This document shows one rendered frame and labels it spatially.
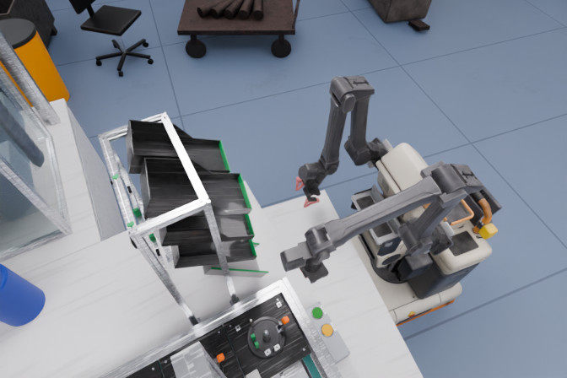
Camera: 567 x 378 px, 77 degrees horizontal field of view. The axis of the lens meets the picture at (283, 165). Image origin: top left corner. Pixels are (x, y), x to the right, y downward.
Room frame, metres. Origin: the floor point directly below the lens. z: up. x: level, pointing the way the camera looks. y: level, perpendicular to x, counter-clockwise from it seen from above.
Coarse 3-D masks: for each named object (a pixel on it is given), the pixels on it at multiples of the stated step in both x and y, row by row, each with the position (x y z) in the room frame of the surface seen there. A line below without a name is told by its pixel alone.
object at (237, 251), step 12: (240, 240) 0.56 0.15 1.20; (180, 252) 0.44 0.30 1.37; (192, 252) 0.48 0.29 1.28; (204, 252) 0.49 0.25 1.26; (216, 252) 0.46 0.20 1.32; (228, 252) 0.51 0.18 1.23; (240, 252) 0.52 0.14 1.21; (252, 252) 0.52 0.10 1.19; (180, 264) 0.42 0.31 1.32; (192, 264) 0.43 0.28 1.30; (204, 264) 0.44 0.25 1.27
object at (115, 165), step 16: (176, 144) 0.62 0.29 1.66; (112, 160) 0.56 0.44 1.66; (128, 176) 0.64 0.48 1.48; (192, 176) 0.52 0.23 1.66; (128, 208) 0.42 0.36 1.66; (208, 208) 0.44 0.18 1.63; (208, 224) 0.43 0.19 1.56; (144, 240) 0.36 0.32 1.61; (144, 256) 0.35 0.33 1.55; (224, 256) 0.44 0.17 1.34; (160, 272) 0.36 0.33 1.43; (224, 272) 0.44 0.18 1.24; (176, 288) 0.37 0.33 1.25; (192, 320) 0.36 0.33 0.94
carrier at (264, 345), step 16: (272, 304) 0.42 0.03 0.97; (240, 320) 0.35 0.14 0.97; (256, 320) 0.35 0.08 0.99; (272, 320) 0.35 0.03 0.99; (240, 336) 0.30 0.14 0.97; (256, 336) 0.30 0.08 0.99; (272, 336) 0.30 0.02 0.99; (288, 336) 0.30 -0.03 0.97; (240, 352) 0.25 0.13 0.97; (256, 352) 0.24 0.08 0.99; (272, 352) 0.25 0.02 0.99; (288, 352) 0.25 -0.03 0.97; (304, 352) 0.25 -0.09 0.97; (256, 368) 0.20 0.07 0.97; (272, 368) 0.20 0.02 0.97
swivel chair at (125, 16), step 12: (72, 0) 3.11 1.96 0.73; (84, 0) 3.24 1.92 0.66; (96, 12) 3.35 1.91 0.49; (108, 12) 3.35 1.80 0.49; (120, 12) 3.36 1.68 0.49; (132, 12) 3.36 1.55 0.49; (84, 24) 3.11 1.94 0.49; (96, 24) 3.12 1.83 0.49; (108, 24) 3.12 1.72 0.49; (120, 24) 3.13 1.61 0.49; (120, 36) 3.24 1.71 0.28; (120, 48) 3.31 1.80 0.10; (132, 48) 3.33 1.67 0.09; (96, 60) 3.12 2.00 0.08; (120, 60) 3.10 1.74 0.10; (120, 72) 2.96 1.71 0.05
